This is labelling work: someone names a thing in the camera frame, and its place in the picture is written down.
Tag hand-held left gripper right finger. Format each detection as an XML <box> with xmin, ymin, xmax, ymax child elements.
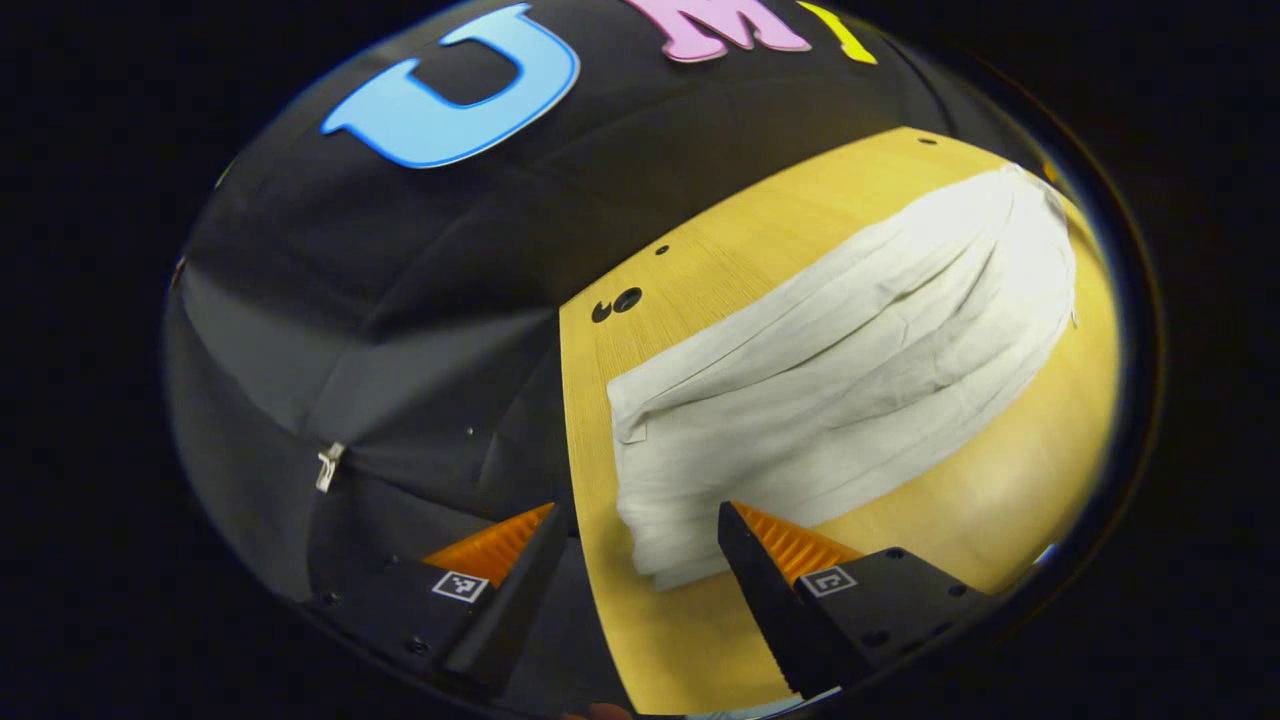
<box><xmin>717</xmin><ymin>500</ymin><xmax>998</xmax><ymax>701</ymax></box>

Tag white jeans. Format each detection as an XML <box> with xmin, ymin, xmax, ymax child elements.
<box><xmin>605</xmin><ymin>165</ymin><xmax>1079</xmax><ymax>591</ymax></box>

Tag black backdrop cloth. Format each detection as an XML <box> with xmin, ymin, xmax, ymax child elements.
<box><xmin>165</xmin><ymin>0</ymin><xmax>1011</xmax><ymax>713</ymax></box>

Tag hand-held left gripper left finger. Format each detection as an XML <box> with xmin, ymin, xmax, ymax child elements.
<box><xmin>305</xmin><ymin>502</ymin><xmax>572</xmax><ymax>701</ymax></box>

